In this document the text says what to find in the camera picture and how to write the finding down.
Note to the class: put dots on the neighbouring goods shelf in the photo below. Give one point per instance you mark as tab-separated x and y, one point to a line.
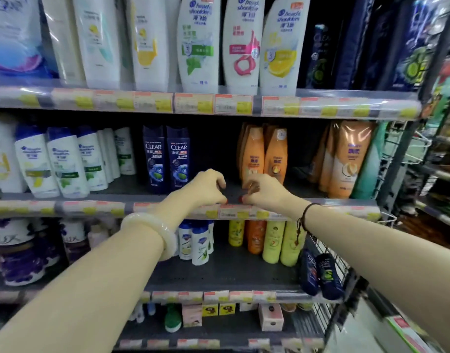
442	172

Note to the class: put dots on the blue and white refill pack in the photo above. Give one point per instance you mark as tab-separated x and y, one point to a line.
15	36

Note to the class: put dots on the small navy bottle green print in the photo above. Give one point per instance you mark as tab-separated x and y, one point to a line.
329	277

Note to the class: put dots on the white jade bangle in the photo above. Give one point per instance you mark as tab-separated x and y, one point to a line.
162	231

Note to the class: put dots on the green cap bottle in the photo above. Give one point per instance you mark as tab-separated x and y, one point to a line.
172	319

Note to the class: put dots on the black shampoo bottle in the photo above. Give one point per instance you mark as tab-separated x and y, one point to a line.
320	58

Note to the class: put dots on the white bottle purple print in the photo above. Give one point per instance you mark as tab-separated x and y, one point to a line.
73	235

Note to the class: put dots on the yellow-green bottle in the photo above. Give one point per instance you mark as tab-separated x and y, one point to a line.
273	242
291	246

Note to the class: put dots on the price label strip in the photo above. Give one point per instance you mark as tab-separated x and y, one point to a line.
195	343
195	103
81	208
217	296

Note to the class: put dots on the person's right thumb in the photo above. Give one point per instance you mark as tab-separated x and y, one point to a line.
251	200

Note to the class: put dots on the dark blue shampoo bottle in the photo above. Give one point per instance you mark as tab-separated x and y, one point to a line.
178	158
154	158

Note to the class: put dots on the person's right hand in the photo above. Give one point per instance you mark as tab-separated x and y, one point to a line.
271	192

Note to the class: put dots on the small yellow bottle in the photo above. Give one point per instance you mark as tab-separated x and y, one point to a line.
236	233

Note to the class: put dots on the white and purple tub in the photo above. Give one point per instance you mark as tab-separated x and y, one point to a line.
11	231

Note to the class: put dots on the small blue-capped white bottle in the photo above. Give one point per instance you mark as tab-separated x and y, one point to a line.
200	244
185	240

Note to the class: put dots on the white shampoo bottle lemon label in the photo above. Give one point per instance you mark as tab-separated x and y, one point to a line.
283	47

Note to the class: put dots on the small yellow box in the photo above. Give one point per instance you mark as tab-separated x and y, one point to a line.
210	309
227	309

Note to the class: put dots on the person's left forearm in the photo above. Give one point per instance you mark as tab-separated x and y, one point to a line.
81	290

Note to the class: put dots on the slim white shampoo bottle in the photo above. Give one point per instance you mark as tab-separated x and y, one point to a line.
109	154

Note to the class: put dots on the dark blue bottle green print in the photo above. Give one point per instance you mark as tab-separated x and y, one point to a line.
416	51

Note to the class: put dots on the person's left thumb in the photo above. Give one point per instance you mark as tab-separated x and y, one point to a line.
217	200

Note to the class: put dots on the white bottle yellow green print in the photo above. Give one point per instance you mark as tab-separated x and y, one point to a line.
98	40

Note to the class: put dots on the grey metal shelving unit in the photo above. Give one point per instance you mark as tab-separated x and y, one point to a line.
228	270

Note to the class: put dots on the plain white shampoo bottle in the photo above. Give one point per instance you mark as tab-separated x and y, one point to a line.
65	44

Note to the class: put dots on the small white bottle green label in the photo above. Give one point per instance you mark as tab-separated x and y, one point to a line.
125	150

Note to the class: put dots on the white shampoo bottle pink label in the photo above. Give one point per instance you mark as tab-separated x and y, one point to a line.
243	44

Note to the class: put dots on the orange shampoo bottle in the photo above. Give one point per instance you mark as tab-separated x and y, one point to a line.
252	154
276	152

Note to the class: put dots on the person's left hand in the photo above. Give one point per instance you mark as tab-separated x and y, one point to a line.
201	191

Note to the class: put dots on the white shampoo bottle green label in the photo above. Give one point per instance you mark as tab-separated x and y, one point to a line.
198	44

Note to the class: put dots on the dark navy shampoo bottle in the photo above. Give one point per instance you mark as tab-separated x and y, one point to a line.
353	44

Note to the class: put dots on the blue-capped white bottle yellow label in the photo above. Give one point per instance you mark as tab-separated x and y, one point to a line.
35	161

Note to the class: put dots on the pale pink box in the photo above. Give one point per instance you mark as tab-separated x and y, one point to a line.
191	315

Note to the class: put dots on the pink soap box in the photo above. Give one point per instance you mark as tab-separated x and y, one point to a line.
271	318

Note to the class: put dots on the large white bottle yellow print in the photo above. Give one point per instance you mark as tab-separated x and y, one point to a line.
4	161

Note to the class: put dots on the person's right forearm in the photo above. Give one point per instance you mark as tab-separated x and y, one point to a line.
375	260

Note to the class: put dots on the green and red package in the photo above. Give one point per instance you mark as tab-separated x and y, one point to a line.
443	88

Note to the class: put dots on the blue-capped white bottle green label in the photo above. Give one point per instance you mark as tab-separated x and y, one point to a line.
67	165
92	158

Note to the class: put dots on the small orange bottle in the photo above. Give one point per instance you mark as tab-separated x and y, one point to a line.
256	237

